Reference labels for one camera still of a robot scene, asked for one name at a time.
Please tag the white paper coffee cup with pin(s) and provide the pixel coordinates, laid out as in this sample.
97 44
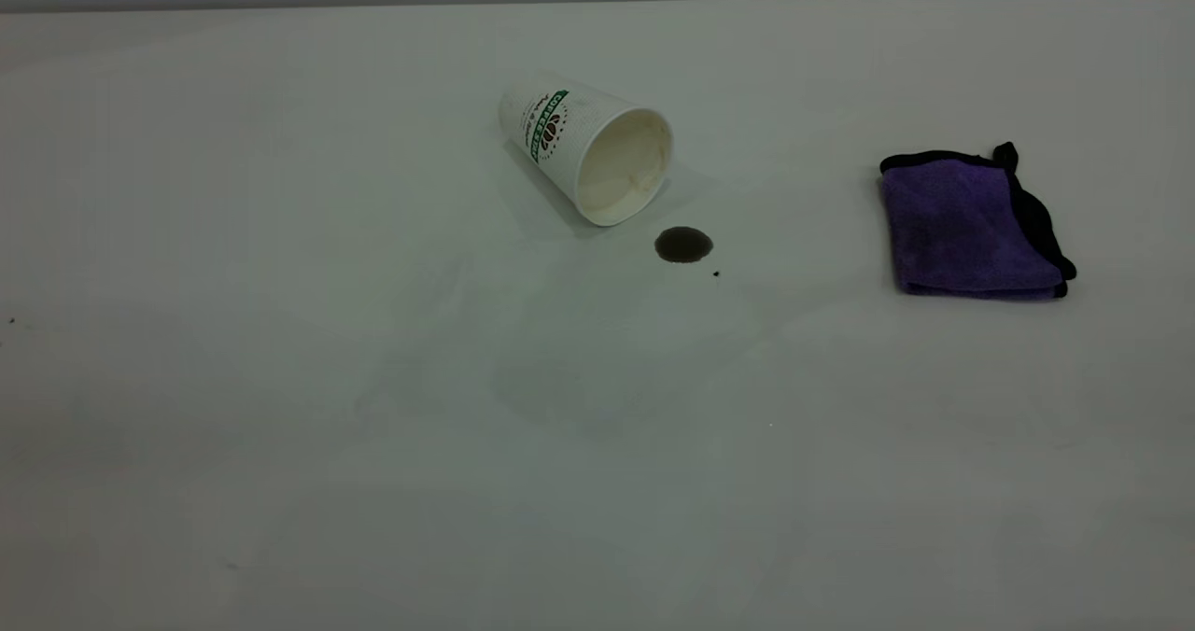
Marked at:
569 136

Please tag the brown coffee spill puddle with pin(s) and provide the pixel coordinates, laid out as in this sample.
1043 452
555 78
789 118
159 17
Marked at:
683 245

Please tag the purple cloth with black trim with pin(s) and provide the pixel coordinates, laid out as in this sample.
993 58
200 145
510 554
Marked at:
962 225

